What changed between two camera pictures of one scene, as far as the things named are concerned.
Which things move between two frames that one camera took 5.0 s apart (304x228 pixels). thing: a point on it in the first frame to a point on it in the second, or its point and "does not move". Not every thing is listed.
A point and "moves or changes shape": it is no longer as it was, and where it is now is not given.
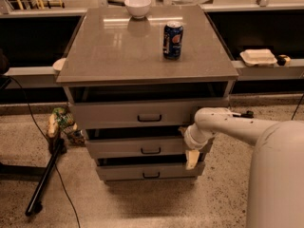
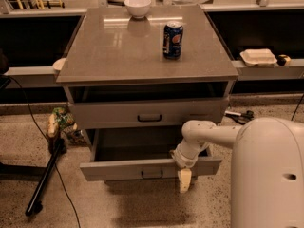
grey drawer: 138,146 moves or changes shape
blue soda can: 172,40 does not move
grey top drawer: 142,113 does not move
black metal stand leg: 56,146 does not move
